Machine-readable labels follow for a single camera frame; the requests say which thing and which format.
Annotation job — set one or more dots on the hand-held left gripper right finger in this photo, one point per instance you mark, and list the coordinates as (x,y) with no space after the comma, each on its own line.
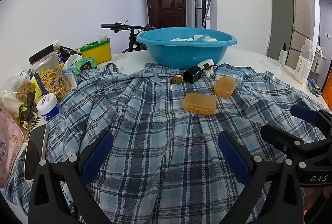
(233,159)

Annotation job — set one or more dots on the green pump bottle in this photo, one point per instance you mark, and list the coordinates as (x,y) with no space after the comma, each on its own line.
(282,55)

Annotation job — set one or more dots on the green tissue pack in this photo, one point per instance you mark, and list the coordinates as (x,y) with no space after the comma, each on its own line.
(85,65)

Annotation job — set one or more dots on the white wall outlet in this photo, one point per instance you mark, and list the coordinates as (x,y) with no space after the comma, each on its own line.
(327,34)

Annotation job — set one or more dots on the clear bag of nuts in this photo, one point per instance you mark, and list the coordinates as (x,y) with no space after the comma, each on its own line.
(23,88)

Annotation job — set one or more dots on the blue plaid shirt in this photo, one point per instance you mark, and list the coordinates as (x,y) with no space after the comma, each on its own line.
(160,135)

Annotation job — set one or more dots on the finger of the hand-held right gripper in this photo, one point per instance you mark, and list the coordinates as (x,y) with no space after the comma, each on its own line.
(303,113)
(280,135)

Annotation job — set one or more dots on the light blue tissue packet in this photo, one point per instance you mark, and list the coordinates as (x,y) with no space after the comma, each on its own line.
(229,76)

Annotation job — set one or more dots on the black bicycle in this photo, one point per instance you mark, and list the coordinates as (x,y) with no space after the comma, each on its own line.
(133,37)

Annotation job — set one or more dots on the clear plastic bottle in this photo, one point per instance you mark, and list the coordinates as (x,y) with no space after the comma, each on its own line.
(304,63)

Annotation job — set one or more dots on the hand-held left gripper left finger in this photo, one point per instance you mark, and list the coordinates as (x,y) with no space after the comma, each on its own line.
(97,159)

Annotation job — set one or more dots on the mop pole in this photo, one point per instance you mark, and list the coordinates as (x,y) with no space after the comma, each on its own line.
(207,11)

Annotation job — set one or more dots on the small brown figurine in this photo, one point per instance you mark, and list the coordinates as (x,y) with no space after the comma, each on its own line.
(177,79)

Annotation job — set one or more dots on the clear plastic lid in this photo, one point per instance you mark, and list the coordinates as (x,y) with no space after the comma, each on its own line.
(269,62)

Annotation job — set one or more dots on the beige refrigerator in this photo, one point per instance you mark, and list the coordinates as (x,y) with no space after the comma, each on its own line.
(293,19)

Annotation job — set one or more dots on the square orange plastic box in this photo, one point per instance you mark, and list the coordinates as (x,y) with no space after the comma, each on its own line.
(225,87)

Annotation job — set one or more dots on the black plastic bag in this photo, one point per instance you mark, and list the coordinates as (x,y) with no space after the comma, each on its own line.
(68,52)

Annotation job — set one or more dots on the pink cartoon pouch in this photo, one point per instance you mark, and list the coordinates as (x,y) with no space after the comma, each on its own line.
(7,143)

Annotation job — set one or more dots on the long orange plastic box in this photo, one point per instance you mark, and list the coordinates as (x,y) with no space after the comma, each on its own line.
(199,103)

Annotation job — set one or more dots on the dark brown door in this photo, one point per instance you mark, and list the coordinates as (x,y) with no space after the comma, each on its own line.
(166,1)

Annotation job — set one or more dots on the white jar with blue label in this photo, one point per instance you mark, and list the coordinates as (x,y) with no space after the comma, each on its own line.
(48,107)

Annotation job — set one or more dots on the smartphone with white case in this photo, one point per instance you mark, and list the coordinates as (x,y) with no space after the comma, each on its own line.
(33,154)

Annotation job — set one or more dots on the yellow container with green rim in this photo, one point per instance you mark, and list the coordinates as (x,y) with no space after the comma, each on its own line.
(97,54)

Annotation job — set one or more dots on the small blue box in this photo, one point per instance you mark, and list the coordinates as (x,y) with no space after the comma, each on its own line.
(314,87)

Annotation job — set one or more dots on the blue plastic basin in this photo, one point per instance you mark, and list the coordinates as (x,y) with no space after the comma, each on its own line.
(186,50)

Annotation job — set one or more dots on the white blue packet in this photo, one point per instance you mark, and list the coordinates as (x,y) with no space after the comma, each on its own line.
(177,39)
(199,37)
(211,40)

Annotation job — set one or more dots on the white desktop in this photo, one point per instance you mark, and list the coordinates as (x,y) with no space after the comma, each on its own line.
(249,56)

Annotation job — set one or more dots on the black rectangular box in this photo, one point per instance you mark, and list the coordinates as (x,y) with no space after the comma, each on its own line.
(193,75)

